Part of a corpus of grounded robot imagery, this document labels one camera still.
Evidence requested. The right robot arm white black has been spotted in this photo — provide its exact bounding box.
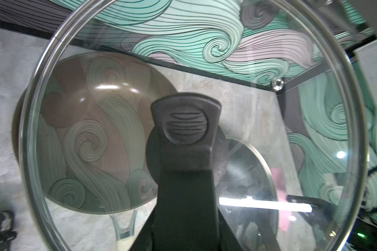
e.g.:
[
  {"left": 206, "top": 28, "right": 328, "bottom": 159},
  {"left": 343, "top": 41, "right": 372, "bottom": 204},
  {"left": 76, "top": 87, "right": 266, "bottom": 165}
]
[{"left": 287, "top": 166, "right": 377, "bottom": 251}]

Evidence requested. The glass lid of brown pan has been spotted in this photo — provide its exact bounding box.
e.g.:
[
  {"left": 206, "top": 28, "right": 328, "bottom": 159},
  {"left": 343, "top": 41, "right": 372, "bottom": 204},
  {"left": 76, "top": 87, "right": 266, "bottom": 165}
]
[{"left": 18, "top": 1, "right": 368, "bottom": 251}]

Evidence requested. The brown pan with cream handle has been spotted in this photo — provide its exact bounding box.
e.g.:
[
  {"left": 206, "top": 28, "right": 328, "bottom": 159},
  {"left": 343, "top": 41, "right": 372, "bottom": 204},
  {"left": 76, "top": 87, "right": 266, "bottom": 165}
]
[{"left": 12, "top": 51, "right": 180, "bottom": 242}]

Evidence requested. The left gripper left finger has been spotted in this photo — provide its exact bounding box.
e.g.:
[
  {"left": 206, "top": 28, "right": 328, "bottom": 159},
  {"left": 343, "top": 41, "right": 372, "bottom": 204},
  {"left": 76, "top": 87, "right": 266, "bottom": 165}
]
[{"left": 129, "top": 213, "right": 156, "bottom": 251}]

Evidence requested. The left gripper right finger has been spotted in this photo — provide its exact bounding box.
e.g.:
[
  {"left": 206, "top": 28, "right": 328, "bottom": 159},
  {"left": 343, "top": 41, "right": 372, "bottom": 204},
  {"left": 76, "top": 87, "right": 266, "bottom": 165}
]
[{"left": 218, "top": 210, "right": 243, "bottom": 251}]

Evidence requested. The glass lid of black pan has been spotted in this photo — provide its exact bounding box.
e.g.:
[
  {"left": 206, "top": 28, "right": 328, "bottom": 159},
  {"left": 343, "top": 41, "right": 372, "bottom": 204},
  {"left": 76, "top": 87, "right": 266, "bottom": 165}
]
[{"left": 217, "top": 137, "right": 280, "bottom": 251}]

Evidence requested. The pink microfibre cloth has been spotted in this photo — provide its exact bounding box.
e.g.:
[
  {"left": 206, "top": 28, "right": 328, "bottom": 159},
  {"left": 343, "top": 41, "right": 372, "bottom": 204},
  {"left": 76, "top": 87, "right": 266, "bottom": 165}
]
[{"left": 270, "top": 168, "right": 292, "bottom": 232}]

